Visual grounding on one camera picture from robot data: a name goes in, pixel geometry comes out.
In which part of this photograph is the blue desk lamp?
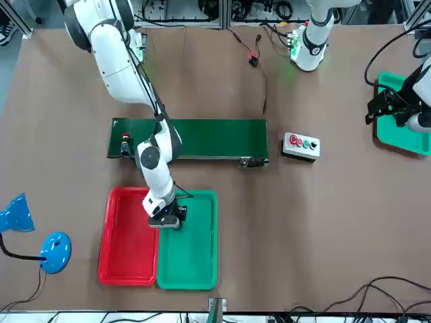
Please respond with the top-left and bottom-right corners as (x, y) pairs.
(0, 192), (72, 275)

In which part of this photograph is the black lamp cable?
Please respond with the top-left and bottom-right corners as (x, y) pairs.
(0, 267), (46, 312)

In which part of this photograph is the grey push-button control box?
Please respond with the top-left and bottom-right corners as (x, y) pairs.
(281, 131), (321, 163)

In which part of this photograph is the person's shoe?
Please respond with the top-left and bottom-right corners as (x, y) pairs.
(0, 23), (17, 47)

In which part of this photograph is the aluminium profile post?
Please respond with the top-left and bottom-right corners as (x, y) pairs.
(402, 0), (431, 34)
(207, 297), (227, 323)
(0, 0), (34, 41)

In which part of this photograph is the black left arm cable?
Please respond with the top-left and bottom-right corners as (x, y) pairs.
(365, 28), (431, 102)

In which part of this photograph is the red plastic tray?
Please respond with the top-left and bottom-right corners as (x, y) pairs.
(97, 186), (161, 287)

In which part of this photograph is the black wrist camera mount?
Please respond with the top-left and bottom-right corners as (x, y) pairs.
(147, 215), (180, 229)

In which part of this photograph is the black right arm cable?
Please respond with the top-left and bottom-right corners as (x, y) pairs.
(124, 30), (196, 199)

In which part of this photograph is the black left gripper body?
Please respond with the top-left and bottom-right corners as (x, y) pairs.
(397, 67), (424, 127)

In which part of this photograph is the green plastic tray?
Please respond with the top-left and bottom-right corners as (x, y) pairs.
(156, 189), (219, 291)
(372, 71), (431, 157)

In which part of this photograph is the green conveyor belt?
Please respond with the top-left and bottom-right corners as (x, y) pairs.
(106, 117), (270, 168)

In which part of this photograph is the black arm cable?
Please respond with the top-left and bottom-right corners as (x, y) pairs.
(124, 30), (196, 199)
(365, 28), (431, 102)

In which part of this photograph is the red-black conveyor power cable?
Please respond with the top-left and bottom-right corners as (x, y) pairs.
(255, 63), (269, 118)

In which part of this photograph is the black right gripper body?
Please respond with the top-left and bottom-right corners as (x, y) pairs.
(164, 199), (185, 227)

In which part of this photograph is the black bench cable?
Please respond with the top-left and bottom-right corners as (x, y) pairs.
(291, 276), (431, 316)

